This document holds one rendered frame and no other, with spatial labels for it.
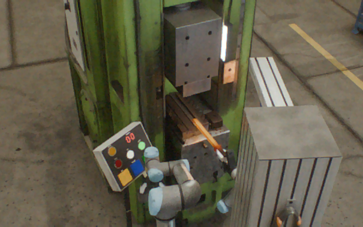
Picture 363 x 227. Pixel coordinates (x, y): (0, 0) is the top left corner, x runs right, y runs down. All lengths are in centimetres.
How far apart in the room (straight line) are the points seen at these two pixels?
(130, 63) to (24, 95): 273
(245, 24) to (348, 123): 228
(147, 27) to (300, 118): 136
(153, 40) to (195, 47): 25
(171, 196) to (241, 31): 139
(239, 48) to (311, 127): 164
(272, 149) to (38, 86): 425
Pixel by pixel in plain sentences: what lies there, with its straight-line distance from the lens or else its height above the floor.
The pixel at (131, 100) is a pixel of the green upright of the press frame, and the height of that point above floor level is 125.
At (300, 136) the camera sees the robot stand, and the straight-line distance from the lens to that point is 140.
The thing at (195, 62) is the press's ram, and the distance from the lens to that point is 269.
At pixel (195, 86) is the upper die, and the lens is 279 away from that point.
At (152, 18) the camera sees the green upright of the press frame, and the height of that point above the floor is 177.
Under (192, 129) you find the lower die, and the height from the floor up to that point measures 98.
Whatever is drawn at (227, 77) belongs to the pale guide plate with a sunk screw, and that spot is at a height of 123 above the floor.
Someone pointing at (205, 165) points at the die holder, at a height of 65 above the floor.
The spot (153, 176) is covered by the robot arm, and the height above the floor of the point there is 125.
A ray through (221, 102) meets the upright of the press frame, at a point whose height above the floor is 101.
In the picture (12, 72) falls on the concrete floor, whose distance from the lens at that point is 571.
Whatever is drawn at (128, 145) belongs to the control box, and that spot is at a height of 113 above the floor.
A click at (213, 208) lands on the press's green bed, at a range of 365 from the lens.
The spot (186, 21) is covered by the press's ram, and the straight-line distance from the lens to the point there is 258.
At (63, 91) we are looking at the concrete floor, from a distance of 519.
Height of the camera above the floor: 292
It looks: 38 degrees down
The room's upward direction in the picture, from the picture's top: straight up
